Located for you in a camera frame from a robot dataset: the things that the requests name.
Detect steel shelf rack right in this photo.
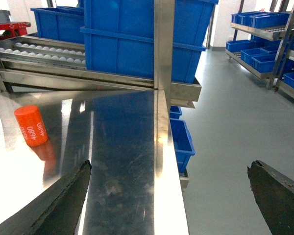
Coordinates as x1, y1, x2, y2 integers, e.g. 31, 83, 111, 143
225, 0, 294, 99

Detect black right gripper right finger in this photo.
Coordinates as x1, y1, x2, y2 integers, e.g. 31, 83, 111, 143
247, 160, 294, 235

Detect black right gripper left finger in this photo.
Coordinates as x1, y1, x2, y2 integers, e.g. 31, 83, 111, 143
0, 160, 92, 235

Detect red metal frame table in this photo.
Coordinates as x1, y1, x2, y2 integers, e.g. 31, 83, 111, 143
0, 22, 31, 40

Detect orange cylindrical capacitor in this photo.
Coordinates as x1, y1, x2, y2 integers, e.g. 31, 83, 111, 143
14, 105, 49, 146

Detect blue bin behind left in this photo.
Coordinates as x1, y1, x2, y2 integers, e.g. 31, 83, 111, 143
30, 6, 84, 44

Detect blue bin under table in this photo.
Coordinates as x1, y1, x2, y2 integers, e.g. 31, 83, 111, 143
170, 118, 196, 173

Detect large blue plastic bin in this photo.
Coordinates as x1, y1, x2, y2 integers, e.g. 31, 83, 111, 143
80, 0, 218, 83

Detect steel roller rack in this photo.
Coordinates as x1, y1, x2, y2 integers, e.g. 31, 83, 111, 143
0, 36, 202, 108

